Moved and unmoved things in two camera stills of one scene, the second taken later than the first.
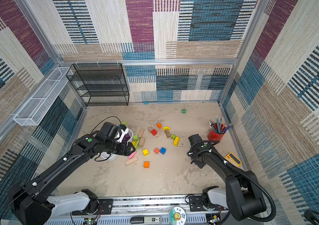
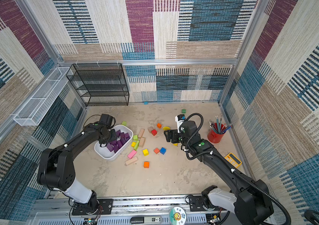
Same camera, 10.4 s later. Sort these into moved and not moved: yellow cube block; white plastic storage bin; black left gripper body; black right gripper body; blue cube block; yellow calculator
Moved: black right gripper body; black left gripper body
Not moved: yellow cube block; blue cube block; yellow calculator; white plastic storage bin
